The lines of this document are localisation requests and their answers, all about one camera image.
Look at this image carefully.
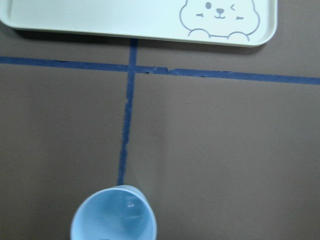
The light blue plastic cup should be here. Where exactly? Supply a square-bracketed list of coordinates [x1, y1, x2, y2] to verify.
[70, 185, 158, 240]

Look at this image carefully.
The white bear print tray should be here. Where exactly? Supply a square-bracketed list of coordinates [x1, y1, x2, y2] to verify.
[0, 0, 278, 48]

